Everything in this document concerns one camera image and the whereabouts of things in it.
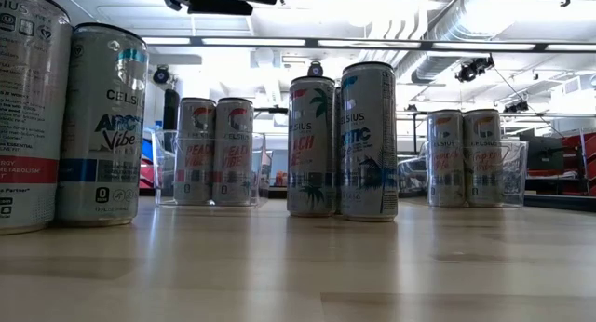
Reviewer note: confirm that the clear plastic bin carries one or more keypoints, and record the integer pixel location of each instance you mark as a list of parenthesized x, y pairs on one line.
[(163, 173), (514, 173)]

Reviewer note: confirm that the Arctic Vibe Celsius can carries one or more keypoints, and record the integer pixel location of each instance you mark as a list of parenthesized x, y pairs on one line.
[(102, 126), (368, 150)]

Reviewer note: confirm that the black ceiling spotlight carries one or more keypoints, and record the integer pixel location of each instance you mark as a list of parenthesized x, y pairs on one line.
[(475, 68), (161, 75), (315, 70), (516, 106)]

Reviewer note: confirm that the black clamp post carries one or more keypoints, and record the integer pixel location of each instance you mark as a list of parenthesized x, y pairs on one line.
[(171, 108)]

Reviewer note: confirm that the black bar with light strips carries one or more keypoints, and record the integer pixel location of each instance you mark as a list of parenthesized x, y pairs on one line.
[(489, 46)]

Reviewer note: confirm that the red shelving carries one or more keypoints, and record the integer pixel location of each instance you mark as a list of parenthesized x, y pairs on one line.
[(582, 145)]

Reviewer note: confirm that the Peach Vibe Celsius can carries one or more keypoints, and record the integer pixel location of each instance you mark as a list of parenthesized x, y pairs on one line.
[(28, 126), (309, 150), (233, 150), (194, 150)]

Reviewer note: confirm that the black monitor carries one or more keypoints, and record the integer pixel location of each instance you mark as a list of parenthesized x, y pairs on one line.
[(542, 150)]

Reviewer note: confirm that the Tropical Vibe Celsius can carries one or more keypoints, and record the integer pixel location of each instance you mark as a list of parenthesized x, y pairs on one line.
[(444, 164), (482, 164)]

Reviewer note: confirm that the silver ventilation duct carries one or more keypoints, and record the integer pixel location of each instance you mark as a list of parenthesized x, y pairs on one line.
[(433, 68)]

